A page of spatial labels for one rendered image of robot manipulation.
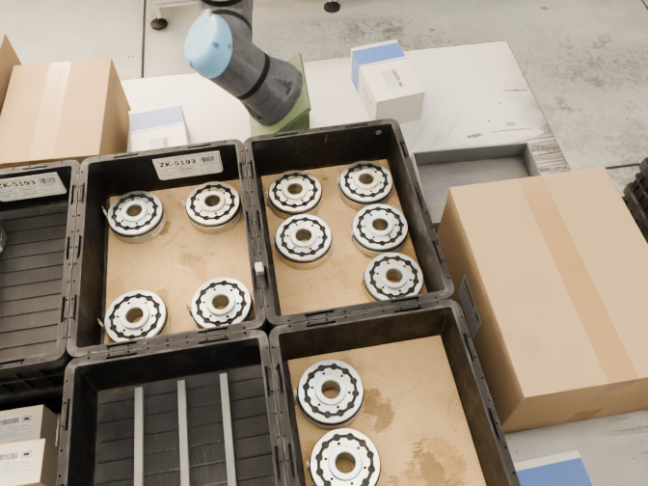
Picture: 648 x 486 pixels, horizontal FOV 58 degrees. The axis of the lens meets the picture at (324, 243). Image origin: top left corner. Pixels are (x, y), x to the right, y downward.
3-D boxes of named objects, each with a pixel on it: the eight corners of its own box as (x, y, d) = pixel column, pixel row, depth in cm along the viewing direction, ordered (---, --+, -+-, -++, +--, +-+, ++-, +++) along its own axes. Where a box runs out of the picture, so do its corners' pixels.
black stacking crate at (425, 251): (251, 178, 121) (244, 140, 112) (391, 159, 124) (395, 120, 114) (274, 356, 99) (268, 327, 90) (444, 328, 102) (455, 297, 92)
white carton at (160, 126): (139, 138, 143) (128, 111, 135) (188, 129, 144) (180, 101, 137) (145, 202, 132) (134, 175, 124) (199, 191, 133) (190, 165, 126)
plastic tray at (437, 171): (426, 236, 126) (429, 223, 122) (409, 166, 137) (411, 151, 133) (549, 225, 127) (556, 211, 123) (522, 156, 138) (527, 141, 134)
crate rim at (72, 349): (85, 167, 111) (80, 158, 109) (244, 146, 113) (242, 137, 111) (70, 364, 89) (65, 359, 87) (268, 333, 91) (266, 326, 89)
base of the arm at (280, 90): (252, 94, 142) (220, 72, 135) (296, 54, 135) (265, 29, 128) (259, 138, 133) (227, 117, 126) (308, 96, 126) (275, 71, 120)
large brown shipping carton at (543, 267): (433, 246, 124) (449, 187, 108) (568, 227, 127) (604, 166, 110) (493, 435, 103) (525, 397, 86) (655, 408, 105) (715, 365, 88)
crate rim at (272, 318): (244, 146, 113) (242, 137, 111) (395, 125, 116) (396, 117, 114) (268, 333, 91) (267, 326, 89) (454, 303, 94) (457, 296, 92)
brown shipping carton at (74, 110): (41, 117, 147) (13, 65, 134) (131, 109, 148) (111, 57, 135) (21, 212, 131) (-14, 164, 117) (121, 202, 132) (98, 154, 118)
